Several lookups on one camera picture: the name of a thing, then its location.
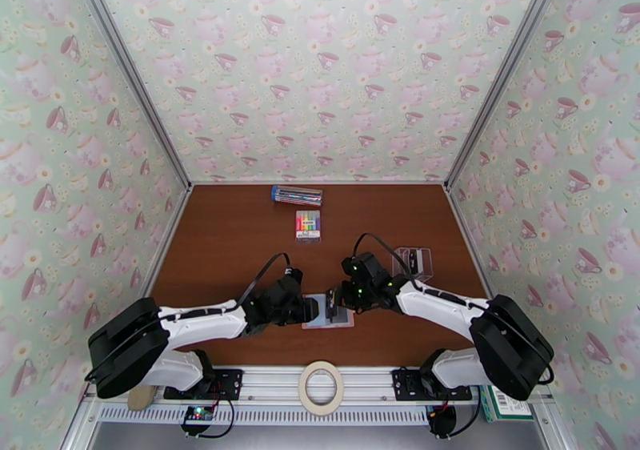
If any pink leather card holder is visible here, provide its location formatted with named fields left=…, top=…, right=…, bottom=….
left=301, top=293, right=355, bottom=331

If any clear acrylic card stand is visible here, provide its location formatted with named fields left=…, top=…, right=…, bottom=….
left=392, top=247, right=434, bottom=283

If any white masking tape roll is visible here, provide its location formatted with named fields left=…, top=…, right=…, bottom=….
left=298, top=360, right=345, bottom=417

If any coloured marker pack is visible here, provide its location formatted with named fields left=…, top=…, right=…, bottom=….
left=294, top=209, right=322, bottom=243

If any blue coloured pencil tube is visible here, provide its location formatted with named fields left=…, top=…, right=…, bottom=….
left=270, top=184, right=323, bottom=207

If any small circuit board with LED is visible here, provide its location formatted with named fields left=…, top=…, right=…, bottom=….
left=182, top=404, right=216, bottom=426

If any tan wooden block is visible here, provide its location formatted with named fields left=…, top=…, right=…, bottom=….
left=126, top=385, right=159, bottom=411

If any green white cardboard box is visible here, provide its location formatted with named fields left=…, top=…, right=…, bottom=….
left=479, top=385, right=535, bottom=424

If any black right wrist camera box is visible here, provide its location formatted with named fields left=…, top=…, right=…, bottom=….
left=352, top=252, right=392, bottom=284

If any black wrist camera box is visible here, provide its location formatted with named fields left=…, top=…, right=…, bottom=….
left=270, top=268, right=304, bottom=299
left=352, top=252, right=392, bottom=284

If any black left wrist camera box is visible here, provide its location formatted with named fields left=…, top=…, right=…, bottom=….
left=270, top=268, right=304, bottom=299

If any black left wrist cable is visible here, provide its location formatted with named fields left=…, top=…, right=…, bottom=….
left=237, top=253, right=292, bottom=307

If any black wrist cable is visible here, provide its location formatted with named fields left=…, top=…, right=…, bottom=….
left=352, top=233, right=416, bottom=279
left=237, top=253, right=292, bottom=307

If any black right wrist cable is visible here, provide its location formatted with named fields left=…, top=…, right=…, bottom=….
left=352, top=233, right=416, bottom=279

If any aluminium frame rail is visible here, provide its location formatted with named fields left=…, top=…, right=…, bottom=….
left=82, top=363, right=556, bottom=407

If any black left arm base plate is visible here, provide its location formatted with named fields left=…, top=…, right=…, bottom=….
left=163, top=368, right=245, bottom=400

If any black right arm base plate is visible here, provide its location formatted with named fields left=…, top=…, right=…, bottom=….
left=391, top=368, right=474, bottom=402

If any white slotted cable duct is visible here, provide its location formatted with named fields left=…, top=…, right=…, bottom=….
left=97, top=403, right=431, bottom=426

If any black board cable loop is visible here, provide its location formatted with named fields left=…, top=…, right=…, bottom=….
left=182, top=398, right=237, bottom=439

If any black puck cable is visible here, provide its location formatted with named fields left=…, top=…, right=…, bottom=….
left=450, top=388, right=485, bottom=437

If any aluminium corner post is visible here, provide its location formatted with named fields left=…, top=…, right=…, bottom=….
left=67, top=0, right=194, bottom=192
left=443, top=0, right=571, bottom=192

